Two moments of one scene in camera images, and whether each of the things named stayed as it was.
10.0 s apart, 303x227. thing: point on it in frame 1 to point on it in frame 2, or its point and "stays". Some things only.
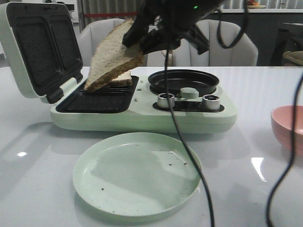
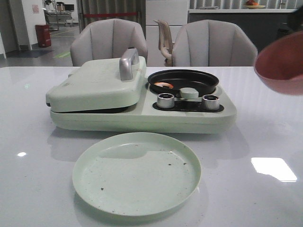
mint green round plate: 136,174 stays
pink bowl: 281,120 to 279,63
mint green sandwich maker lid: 40,40 to 100,82
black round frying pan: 205,82 stays
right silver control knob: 212,102 stays
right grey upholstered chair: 244,53 stays
